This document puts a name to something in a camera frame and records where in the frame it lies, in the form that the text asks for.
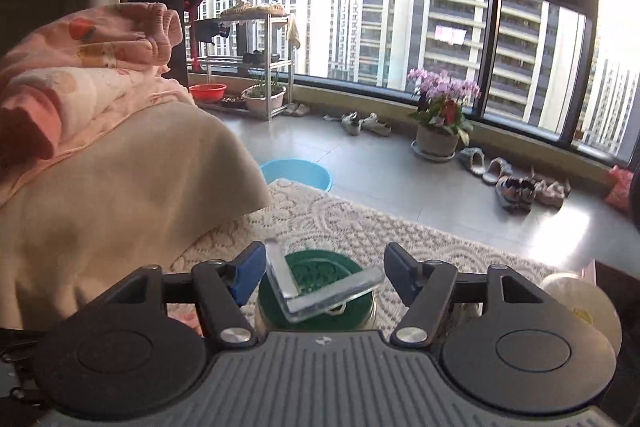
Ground white planter with green plant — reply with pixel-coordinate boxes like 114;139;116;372
241;69;287;112

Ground red plastic bag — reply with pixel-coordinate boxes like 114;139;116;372
605;166;636;214

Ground grey slipper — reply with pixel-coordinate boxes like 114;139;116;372
459;147;487;178
482;157;514;185

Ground pink printed clothes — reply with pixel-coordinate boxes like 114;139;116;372
0;3;198;208

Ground blue plastic basin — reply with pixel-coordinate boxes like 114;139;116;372
260;158;333;194

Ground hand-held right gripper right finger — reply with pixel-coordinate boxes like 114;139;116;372
384;242;548;350

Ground white plastic jar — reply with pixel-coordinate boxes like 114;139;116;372
541;273;622;358

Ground beige blanket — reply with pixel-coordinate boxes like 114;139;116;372
0;99;273;333

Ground black cloth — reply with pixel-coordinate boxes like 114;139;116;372
195;22;231;45

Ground pink floral cloth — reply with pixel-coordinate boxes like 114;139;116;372
165;304;206;338

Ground grey shoe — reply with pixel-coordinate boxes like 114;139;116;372
360;112;392;138
324;111;362;136

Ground dark sneaker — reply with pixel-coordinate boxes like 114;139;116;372
495;176;523;214
517;177;537;212

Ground pair of beige shoes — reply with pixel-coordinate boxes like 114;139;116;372
220;0;286;18

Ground pair of dark shoes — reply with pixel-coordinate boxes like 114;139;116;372
242;50;281;65

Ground red plastic basin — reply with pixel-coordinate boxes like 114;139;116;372
189;83;227;104

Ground green lid jar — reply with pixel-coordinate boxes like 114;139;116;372
254;249;377;338

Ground metal angle bracket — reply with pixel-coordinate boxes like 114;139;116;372
264;237;386;324

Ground potted pink orchid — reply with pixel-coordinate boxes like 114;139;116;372
406;68;482;162

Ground metal shoe rack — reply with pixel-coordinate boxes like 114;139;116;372
187;0;296;122

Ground pair of pink shoes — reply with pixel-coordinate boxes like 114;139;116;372
532;173;572;208

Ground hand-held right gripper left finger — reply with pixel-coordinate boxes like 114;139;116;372
102;241;267;350

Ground beige rag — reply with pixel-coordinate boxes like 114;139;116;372
286;14;302;50

